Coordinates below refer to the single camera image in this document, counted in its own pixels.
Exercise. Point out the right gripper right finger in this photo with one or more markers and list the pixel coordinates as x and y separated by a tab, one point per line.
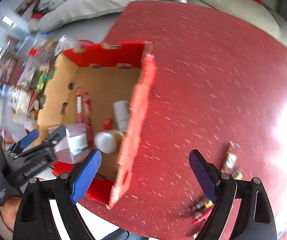
206	175

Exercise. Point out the clear plastic container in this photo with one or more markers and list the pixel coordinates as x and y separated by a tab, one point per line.
73	148

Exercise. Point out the yellow utility blade case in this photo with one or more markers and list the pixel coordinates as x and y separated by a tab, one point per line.
205	203

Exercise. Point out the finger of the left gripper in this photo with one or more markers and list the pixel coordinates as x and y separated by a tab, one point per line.
55	136
28	139

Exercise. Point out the white bottle yellow label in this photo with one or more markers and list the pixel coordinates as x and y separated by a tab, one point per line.
108	142

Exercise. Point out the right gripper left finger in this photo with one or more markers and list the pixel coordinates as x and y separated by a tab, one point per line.
83	174

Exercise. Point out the red gel pen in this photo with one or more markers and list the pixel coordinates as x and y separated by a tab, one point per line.
79	105
87	118

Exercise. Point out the red lighter tube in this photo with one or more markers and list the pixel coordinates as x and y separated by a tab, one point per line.
108	124

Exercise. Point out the small white pill bottle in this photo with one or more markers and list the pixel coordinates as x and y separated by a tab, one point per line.
121	114

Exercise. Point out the red transparent pen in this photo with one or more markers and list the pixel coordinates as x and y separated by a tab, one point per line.
201	218

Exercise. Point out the pile of snacks and bags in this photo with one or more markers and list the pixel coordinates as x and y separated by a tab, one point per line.
27	94

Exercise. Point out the person's left hand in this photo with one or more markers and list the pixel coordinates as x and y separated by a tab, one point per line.
9	211

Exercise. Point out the red cardboard fruit box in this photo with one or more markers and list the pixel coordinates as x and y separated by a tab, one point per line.
125	71

